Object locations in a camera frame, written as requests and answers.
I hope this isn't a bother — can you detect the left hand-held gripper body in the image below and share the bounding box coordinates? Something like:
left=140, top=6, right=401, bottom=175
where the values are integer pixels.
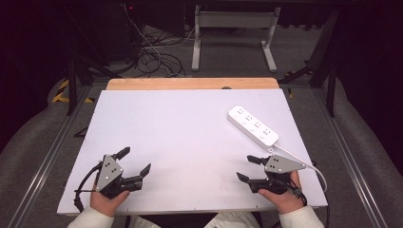
left=94, top=154, right=144, bottom=200

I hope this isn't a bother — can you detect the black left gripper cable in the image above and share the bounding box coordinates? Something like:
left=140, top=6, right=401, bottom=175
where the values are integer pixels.
left=73, top=161, right=104, bottom=213

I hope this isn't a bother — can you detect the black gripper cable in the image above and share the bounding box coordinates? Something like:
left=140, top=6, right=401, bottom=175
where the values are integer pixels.
left=286, top=186, right=331, bottom=228
left=73, top=161, right=104, bottom=213

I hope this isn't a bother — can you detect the white power strip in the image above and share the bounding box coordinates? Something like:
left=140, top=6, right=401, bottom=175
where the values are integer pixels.
left=226, top=104, right=280, bottom=154

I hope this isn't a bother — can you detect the white floor cable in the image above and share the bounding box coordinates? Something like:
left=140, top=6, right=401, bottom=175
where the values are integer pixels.
left=122, top=3, right=179, bottom=77

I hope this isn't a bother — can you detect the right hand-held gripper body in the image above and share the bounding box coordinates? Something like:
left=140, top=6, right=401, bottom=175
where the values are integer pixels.
left=248, top=154, right=307, bottom=196

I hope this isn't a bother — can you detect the grey metal table frame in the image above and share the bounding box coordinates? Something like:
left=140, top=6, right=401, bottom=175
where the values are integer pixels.
left=191, top=4, right=282, bottom=73

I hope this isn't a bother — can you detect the black equipment case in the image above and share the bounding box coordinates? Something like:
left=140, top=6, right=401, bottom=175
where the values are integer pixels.
left=107, top=0, right=188, bottom=61

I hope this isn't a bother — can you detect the aluminium rail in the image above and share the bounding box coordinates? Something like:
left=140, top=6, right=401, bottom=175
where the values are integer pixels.
left=313, top=88, right=389, bottom=228
left=8, top=85, right=96, bottom=228

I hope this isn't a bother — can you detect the person's right hand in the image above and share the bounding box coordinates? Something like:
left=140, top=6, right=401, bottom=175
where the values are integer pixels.
left=257, top=170, right=308, bottom=216

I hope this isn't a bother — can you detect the wooden table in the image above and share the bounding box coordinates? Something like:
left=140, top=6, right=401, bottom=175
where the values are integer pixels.
left=106, top=77, right=280, bottom=91

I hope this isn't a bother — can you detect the yellow black hazard tape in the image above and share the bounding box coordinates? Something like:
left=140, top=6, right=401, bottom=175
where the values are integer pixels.
left=51, top=79, right=96, bottom=104

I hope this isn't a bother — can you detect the tangle of black floor cables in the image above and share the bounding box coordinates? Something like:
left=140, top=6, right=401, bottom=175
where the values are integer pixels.
left=122, top=18, right=198, bottom=79

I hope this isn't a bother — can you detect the person's left hand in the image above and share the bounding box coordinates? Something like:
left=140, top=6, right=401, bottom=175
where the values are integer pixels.
left=89, top=181, right=131, bottom=219

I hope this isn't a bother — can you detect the black metal stand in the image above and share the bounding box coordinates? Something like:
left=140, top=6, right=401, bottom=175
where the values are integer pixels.
left=60, top=56, right=123, bottom=117
left=278, top=9, right=341, bottom=118

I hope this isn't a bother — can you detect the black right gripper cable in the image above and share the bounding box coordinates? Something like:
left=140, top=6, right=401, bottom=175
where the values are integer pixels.
left=286, top=186, right=331, bottom=228

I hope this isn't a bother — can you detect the white power strip cable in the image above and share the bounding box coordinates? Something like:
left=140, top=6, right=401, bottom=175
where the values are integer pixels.
left=272, top=143, right=328, bottom=194

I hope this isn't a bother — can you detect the person's white clothing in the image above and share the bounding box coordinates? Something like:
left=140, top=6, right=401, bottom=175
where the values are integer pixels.
left=126, top=211, right=262, bottom=228

